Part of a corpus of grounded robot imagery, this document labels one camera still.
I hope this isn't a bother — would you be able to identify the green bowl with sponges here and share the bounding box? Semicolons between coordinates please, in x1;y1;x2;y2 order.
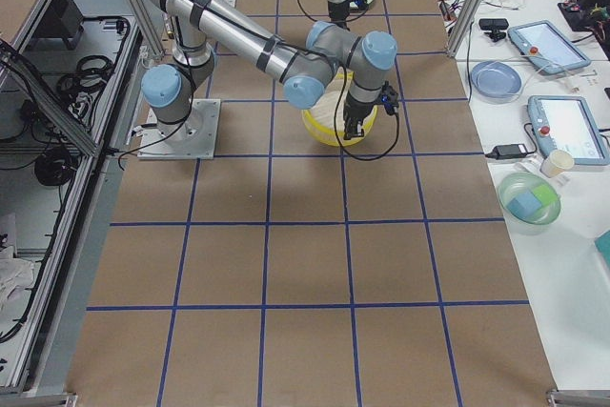
497;172;561;235

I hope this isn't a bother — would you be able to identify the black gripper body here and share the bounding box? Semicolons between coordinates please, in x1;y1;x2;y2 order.
338;0;369;11
343;94;374;133

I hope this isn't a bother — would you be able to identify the yellow steamer basket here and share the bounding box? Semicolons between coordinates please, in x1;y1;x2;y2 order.
301;90;363;147
329;69;353;92

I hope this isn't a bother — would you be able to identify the blue teach pendant near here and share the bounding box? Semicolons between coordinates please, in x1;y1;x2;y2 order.
527;95;609;166

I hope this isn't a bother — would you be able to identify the black webcam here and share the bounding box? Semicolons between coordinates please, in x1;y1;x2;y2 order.
478;18;509;43

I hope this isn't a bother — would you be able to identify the blue teach pendant far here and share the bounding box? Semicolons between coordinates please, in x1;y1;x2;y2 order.
507;20;591;74

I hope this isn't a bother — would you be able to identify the black braided cable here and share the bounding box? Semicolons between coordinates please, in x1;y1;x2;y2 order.
333;87;400;162

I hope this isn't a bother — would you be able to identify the blue teach pendant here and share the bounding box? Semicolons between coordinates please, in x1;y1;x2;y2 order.
507;20;591;74
527;95;609;166

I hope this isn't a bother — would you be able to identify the blue plate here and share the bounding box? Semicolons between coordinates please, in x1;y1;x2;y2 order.
470;61;522;103

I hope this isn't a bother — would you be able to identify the black power adapter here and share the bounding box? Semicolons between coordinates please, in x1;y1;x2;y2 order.
485;143;536;160

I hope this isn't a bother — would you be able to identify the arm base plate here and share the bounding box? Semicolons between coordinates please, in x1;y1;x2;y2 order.
137;98;221;160

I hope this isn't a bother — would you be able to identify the paper cup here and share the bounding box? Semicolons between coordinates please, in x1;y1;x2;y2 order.
539;149;575;178

